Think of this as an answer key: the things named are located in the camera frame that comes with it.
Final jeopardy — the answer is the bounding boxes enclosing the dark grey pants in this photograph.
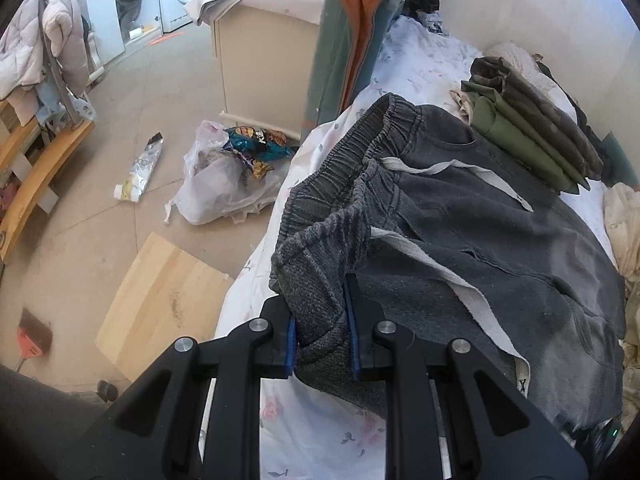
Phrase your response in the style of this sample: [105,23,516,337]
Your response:
[271,94,625,427]

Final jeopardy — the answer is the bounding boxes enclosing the light wooden board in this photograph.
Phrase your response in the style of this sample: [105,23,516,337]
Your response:
[96,233,233,382]

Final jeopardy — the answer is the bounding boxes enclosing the white floral bed sheet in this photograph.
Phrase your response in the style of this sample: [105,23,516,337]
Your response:
[217,16,614,479]

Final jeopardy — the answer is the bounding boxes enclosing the orange dustpan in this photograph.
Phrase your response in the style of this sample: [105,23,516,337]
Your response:
[15,308,53,373]

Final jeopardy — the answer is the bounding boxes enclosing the crumpled snack wrapper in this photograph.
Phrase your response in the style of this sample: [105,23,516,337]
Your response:
[113,132,164,203]

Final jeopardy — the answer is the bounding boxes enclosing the white plastic trash bag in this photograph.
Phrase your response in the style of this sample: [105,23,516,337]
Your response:
[164,120,298,226]

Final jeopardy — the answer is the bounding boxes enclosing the beige crumpled cloth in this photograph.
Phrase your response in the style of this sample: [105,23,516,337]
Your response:
[604,182,640,430]

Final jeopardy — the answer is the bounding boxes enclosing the wooden shelf rack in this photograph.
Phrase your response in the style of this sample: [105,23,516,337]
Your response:
[1,101,94,264]

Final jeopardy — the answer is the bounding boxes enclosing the folded olive green pants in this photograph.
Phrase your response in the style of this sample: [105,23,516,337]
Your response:
[453,56,604,194]

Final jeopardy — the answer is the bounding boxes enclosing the cream bedside cabinet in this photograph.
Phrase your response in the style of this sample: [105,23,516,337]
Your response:
[202,0,323,140]

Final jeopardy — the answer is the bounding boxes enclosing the pale pink puffer jacket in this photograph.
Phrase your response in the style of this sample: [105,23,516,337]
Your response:
[1,0,89,99]

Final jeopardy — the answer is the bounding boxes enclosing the teal and orange garment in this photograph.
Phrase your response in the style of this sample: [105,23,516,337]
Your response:
[303,0,406,134]

